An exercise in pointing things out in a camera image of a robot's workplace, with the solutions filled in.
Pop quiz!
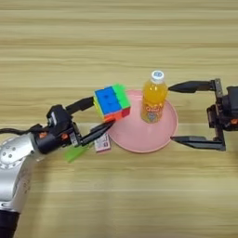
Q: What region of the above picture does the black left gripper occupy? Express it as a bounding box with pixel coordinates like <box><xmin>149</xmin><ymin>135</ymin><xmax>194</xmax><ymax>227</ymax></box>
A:
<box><xmin>33</xmin><ymin>96</ymin><xmax>115</xmax><ymax>155</ymax></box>

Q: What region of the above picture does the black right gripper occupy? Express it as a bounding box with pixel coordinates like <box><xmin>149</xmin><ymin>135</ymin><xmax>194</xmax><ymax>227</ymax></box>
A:
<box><xmin>167</xmin><ymin>78</ymin><xmax>238</xmax><ymax>152</ymax></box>

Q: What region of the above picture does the multicoloured puzzle cube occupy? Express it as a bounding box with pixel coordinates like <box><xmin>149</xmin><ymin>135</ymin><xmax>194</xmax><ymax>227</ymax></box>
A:
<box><xmin>93</xmin><ymin>83</ymin><xmax>132</xmax><ymax>124</ymax></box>

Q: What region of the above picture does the orange juice bottle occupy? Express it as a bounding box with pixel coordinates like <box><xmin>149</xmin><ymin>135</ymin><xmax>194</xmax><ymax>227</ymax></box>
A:
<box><xmin>139</xmin><ymin>70</ymin><xmax>168</xmax><ymax>125</ymax></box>

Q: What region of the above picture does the pink round plate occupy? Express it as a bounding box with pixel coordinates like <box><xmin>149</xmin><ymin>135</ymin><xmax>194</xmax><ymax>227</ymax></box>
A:
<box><xmin>106</xmin><ymin>89</ymin><xmax>179</xmax><ymax>153</ymax></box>

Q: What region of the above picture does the small pink white card box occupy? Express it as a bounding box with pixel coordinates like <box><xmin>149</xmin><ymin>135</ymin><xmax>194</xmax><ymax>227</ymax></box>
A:
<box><xmin>92</xmin><ymin>125</ymin><xmax>112</xmax><ymax>153</ymax></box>

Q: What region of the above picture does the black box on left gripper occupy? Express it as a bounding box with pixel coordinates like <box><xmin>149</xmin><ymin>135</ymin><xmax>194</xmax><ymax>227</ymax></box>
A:
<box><xmin>46</xmin><ymin>104</ymin><xmax>74</xmax><ymax>128</ymax></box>

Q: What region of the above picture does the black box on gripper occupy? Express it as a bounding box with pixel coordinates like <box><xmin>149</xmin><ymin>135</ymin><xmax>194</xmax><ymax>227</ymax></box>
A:
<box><xmin>46</xmin><ymin>104</ymin><xmax>74</xmax><ymax>128</ymax></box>
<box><xmin>221</xmin><ymin>86</ymin><xmax>238</xmax><ymax>120</ymax></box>

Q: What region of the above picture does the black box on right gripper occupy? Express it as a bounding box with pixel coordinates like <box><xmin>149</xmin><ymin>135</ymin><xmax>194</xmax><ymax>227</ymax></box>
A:
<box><xmin>221</xmin><ymin>86</ymin><xmax>238</xmax><ymax>120</ymax></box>

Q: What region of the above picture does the green rectangular block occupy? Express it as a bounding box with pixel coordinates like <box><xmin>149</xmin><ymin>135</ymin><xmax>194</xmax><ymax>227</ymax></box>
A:
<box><xmin>64</xmin><ymin>142</ymin><xmax>94</xmax><ymax>164</ymax></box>

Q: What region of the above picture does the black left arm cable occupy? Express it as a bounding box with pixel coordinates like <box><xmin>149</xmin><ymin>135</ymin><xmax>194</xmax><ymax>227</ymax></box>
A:
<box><xmin>0</xmin><ymin>124</ymin><xmax>43</xmax><ymax>136</ymax></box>

